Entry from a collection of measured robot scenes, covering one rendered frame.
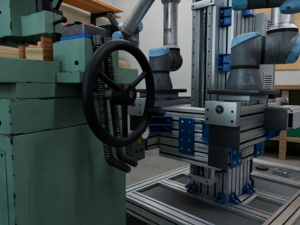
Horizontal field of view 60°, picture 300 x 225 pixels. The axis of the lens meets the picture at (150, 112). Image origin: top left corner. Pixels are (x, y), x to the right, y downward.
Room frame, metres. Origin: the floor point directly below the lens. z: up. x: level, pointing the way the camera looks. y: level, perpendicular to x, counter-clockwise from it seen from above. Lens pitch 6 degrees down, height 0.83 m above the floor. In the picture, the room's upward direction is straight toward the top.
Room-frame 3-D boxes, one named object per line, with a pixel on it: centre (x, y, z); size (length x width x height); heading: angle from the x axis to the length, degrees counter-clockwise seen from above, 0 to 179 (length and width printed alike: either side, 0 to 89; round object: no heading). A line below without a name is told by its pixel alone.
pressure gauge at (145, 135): (1.00, 0.03, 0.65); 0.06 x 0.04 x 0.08; 146
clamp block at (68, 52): (0.79, 0.19, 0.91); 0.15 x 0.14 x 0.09; 146
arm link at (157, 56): (1.48, -0.06, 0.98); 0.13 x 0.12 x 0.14; 149
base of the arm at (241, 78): (1.12, -0.40, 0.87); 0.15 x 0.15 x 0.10
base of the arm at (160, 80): (1.47, -0.05, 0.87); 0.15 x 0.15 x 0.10
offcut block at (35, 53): (0.71, 0.31, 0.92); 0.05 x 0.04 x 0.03; 28
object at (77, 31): (0.80, 0.19, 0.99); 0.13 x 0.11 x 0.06; 146
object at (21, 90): (0.86, 0.30, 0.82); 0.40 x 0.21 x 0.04; 146
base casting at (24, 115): (0.97, 0.46, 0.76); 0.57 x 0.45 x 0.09; 56
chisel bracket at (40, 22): (0.91, 0.37, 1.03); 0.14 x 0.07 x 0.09; 56
